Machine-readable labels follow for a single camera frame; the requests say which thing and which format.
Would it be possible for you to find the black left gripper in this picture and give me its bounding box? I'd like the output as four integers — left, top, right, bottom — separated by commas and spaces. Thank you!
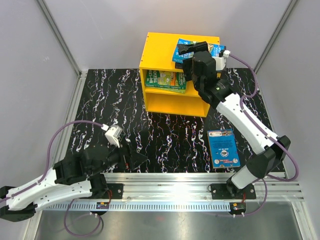
89, 137, 148, 176

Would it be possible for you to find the dark Tale of Two Cities book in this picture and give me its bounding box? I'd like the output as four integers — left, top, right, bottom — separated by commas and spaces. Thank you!
174, 62, 183, 70

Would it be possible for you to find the green 104-Storey Treehouse book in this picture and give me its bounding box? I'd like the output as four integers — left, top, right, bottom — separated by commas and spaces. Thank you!
145, 70, 187, 89

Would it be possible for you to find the blue 130-Storey Treehouse book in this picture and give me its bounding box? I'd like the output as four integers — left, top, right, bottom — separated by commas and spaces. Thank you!
207, 129, 241, 169

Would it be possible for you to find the lime green 65-Storey Treehouse book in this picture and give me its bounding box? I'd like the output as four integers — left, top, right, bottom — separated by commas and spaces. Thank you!
150, 87, 186, 94

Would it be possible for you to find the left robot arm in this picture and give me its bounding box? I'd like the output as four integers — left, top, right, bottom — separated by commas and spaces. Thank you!
0, 145, 148, 222

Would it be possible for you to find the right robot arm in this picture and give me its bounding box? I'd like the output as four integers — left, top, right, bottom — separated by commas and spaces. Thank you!
176, 41, 291, 199

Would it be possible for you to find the yellow wooden shelf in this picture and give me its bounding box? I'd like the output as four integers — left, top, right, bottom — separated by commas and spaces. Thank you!
139, 32, 220, 117

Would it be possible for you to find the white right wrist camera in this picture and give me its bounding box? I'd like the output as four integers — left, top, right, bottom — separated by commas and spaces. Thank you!
212, 49, 231, 72

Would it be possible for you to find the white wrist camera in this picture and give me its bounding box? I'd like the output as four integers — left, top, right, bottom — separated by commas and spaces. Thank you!
101, 124, 123, 148
212, 49, 231, 72

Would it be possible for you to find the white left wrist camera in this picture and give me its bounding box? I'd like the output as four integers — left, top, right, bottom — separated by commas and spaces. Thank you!
101, 124, 123, 148

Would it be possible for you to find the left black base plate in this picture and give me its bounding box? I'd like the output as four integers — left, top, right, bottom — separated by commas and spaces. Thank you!
95, 183, 124, 200

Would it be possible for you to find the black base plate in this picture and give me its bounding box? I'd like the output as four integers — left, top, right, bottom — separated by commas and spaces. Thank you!
95, 183, 124, 200
207, 183, 257, 200

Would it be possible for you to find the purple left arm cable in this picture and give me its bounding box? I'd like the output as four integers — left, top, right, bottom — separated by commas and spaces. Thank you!
0, 120, 106, 237

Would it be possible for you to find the perforated cable duct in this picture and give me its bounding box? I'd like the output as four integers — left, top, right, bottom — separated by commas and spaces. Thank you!
47, 201, 245, 212

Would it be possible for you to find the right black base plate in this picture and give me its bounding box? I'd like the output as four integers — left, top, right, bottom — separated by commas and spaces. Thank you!
207, 183, 257, 200

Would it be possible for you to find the aluminium front rail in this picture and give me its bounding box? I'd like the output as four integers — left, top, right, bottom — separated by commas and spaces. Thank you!
104, 172, 304, 202

